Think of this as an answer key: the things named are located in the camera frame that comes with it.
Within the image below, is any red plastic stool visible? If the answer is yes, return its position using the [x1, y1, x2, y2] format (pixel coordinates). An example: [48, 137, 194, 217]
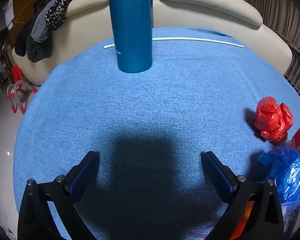
[6, 65, 39, 115]

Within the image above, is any brown cardboard box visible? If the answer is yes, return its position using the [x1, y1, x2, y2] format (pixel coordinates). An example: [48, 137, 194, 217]
[4, 0, 35, 30]

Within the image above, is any clear plastic bag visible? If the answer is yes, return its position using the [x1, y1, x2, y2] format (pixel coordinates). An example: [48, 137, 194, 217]
[280, 195, 300, 234]

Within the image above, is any dark grey cloth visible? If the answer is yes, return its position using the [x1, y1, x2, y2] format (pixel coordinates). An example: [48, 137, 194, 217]
[26, 34, 53, 63]

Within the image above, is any blue insulated bottle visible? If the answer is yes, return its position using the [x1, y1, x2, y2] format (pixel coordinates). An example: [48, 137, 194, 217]
[107, 0, 154, 74]

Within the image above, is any blue plastic bag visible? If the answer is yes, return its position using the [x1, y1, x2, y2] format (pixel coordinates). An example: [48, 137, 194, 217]
[257, 147, 300, 203]

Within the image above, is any beige curtain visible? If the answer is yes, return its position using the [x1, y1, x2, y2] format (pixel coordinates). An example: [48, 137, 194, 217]
[242, 0, 300, 45]

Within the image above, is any wooden baby crib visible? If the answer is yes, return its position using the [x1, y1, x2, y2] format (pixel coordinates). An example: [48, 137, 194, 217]
[284, 30, 300, 97]

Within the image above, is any dark cluttered shelf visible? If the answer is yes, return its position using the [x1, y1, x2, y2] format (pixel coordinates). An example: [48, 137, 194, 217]
[0, 30, 13, 100]

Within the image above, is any black cloth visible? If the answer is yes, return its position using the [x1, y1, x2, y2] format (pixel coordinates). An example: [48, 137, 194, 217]
[15, 25, 32, 57]

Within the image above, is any cream leather sofa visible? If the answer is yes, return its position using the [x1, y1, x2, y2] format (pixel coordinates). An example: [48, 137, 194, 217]
[12, 0, 293, 85]

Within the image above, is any red plastic bag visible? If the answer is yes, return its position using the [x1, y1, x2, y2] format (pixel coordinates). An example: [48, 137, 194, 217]
[255, 96, 294, 142]

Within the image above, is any dark floral cloth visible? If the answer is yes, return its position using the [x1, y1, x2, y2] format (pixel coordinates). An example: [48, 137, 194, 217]
[45, 0, 108, 31]

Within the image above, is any grey knitted cloth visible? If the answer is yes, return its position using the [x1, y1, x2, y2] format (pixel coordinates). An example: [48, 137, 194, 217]
[31, 4, 51, 43]

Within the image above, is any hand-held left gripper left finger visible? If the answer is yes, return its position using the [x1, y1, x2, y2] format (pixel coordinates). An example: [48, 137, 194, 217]
[17, 151, 100, 240]

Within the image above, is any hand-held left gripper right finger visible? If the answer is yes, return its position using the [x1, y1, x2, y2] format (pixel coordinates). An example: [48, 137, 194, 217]
[201, 151, 285, 240]

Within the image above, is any thin white rod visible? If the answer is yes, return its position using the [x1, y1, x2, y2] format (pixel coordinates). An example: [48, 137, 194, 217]
[104, 37, 244, 49]

